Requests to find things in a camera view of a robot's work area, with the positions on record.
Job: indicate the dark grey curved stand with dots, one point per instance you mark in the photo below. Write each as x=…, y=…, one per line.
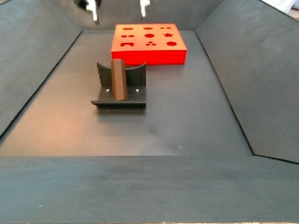
x=135, y=88

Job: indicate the red shape sorter block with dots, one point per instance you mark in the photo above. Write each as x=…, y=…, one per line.
x=154, y=44

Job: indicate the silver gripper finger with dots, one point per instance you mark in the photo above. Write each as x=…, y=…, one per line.
x=92, y=9
x=144, y=3

